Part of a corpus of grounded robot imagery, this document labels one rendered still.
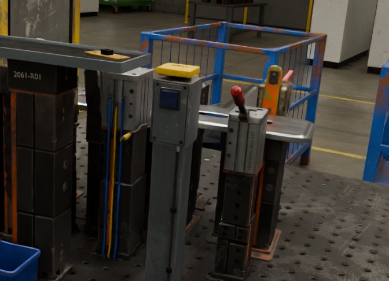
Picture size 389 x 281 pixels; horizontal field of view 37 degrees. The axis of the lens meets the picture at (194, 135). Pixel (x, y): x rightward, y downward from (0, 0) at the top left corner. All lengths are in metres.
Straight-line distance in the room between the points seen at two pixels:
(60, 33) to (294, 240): 3.79
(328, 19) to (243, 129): 7.98
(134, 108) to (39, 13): 3.63
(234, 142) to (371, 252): 0.52
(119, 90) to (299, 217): 0.67
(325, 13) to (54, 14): 5.12
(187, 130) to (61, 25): 4.05
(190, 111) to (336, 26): 8.11
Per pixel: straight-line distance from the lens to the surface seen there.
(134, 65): 1.02
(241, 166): 1.15
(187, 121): 0.98
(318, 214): 1.64
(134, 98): 1.17
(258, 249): 1.37
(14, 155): 1.14
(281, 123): 1.33
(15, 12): 4.53
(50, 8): 4.87
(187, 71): 0.97
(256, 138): 1.13
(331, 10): 9.05
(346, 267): 1.39
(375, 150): 2.96
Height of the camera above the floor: 1.33
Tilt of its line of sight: 16 degrees down
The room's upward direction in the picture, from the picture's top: 5 degrees clockwise
